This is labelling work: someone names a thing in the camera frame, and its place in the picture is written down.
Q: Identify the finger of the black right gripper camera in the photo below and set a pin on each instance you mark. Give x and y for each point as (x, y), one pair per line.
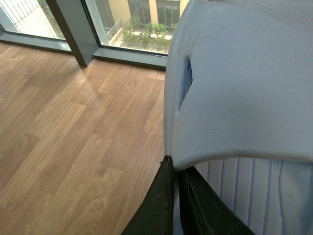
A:
(202, 212)

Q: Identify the light blue slipper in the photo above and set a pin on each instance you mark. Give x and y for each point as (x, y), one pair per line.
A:
(238, 104)

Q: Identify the dark window frame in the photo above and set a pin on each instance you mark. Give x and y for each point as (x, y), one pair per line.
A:
(81, 39)

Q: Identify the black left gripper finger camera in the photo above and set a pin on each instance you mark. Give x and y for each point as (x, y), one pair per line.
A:
(155, 214)

